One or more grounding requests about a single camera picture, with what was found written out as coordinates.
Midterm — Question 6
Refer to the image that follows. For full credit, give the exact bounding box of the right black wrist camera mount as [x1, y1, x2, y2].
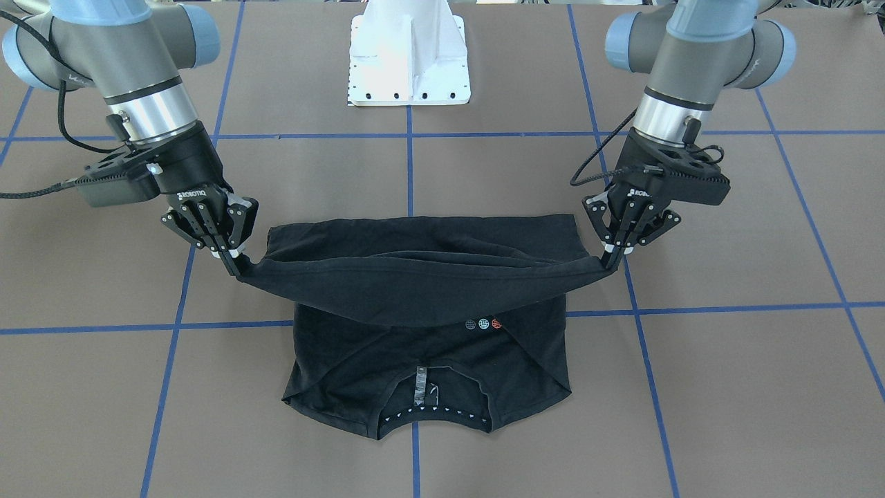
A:
[75, 149, 159, 208]

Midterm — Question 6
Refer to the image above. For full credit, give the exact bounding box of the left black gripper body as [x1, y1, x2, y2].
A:
[582, 128, 682, 239]

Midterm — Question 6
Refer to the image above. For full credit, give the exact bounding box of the white central pedestal column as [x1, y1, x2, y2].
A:
[347, 1, 472, 107]

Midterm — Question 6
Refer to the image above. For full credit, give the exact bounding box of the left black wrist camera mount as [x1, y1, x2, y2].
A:
[644, 146, 731, 205]

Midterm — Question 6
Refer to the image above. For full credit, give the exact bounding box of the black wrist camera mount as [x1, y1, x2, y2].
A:
[75, 149, 159, 208]
[644, 146, 731, 205]

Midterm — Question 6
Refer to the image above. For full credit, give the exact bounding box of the black graphic t-shirt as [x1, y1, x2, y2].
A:
[239, 214, 613, 439]

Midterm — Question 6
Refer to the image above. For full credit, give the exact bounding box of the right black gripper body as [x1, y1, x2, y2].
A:
[142, 122, 237, 224]

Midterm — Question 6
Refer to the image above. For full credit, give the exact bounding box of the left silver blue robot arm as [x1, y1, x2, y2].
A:
[584, 1, 799, 269]

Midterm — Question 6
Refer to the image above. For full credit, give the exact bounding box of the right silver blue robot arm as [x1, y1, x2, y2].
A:
[2, 1, 259, 277]

